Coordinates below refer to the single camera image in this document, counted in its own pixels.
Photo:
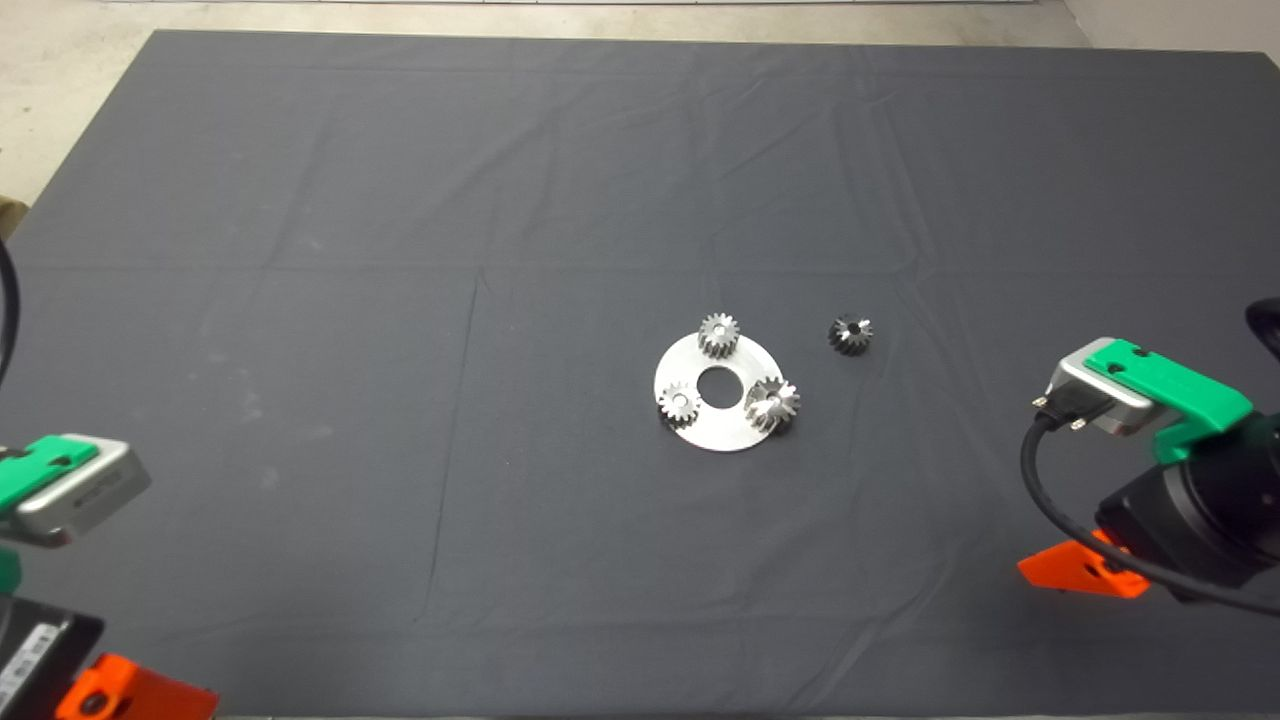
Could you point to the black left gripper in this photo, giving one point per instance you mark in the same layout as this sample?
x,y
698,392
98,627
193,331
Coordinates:
x,y
35,650

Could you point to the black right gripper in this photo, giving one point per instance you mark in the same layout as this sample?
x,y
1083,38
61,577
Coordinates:
x,y
1210,510

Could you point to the small dark steel gear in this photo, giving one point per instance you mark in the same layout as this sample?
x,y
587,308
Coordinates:
x,y
850,334

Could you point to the large steel gear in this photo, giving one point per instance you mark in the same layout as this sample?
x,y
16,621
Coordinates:
x,y
772,405

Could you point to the round metal plate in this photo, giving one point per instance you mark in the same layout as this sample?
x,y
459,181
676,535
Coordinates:
x,y
715,430

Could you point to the dark grey table cloth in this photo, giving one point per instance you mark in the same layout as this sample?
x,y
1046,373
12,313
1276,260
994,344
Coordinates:
x,y
400,300

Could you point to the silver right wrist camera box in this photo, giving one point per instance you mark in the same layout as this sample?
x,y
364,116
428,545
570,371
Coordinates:
x,y
1100,392

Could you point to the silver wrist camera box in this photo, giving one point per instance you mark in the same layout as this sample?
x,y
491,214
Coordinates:
x,y
95,495
1100,392

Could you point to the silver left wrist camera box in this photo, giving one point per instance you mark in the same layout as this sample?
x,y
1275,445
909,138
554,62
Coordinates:
x,y
95,495

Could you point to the green right camera mount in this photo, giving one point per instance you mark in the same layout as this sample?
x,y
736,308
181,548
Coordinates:
x,y
1190,395

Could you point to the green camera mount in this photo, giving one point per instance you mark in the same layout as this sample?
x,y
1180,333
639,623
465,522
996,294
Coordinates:
x,y
40,470
1190,395

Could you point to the green left camera mount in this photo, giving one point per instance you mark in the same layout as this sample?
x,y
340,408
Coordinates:
x,y
40,470

